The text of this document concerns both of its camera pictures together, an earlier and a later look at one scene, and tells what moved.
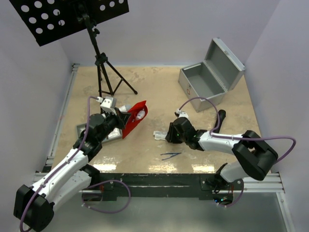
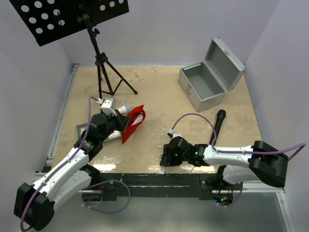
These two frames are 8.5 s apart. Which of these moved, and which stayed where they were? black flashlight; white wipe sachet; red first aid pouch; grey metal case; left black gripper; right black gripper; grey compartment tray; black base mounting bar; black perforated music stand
Moved: white wipe sachet; right black gripper; red first aid pouch
Stayed: grey metal case; black flashlight; grey compartment tray; left black gripper; black base mounting bar; black perforated music stand
